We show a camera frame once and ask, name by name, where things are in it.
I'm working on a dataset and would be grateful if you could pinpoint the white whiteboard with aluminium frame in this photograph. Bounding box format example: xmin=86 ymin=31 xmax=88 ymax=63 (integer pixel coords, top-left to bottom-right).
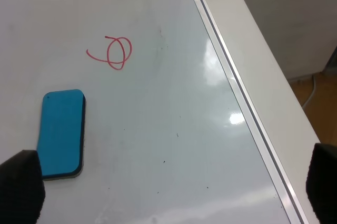
xmin=1 ymin=0 xmax=308 ymax=223

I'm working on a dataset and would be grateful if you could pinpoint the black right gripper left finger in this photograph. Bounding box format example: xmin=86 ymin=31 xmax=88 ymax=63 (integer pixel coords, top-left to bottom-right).
xmin=1 ymin=150 xmax=45 ymax=223

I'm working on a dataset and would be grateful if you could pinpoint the grey cable on floor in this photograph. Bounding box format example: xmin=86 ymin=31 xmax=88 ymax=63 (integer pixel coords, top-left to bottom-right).
xmin=301 ymin=75 xmax=317 ymax=110

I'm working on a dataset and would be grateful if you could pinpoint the blue whiteboard eraser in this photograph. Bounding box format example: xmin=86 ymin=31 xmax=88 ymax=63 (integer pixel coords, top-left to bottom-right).
xmin=37 ymin=89 xmax=86 ymax=180

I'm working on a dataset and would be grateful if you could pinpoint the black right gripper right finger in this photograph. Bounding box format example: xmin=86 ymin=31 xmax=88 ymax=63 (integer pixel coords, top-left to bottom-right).
xmin=306 ymin=143 xmax=336 ymax=223

